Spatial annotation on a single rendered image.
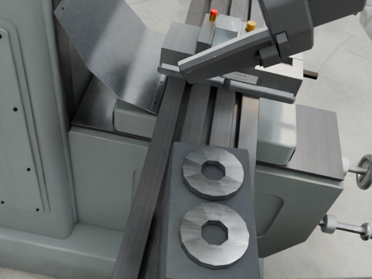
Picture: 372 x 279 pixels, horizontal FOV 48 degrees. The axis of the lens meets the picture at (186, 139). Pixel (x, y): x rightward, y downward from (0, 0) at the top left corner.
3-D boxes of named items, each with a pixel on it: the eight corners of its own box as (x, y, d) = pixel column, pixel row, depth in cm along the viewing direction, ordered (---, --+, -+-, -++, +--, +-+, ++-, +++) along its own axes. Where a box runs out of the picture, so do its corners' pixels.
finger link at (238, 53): (174, 57, 26) (269, 24, 25) (188, 77, 29) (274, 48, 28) (179, 79, 26) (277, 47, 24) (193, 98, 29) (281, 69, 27)
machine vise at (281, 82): (295, 68, 112) (310, 34, 104) (294, 105, 102) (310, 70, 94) (169, 39, 113) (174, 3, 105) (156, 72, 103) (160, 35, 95)
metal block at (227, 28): (235, 39, 104) (241, 18, 99) (232, 53, 100) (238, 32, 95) (215, 34, 104) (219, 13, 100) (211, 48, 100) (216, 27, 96)
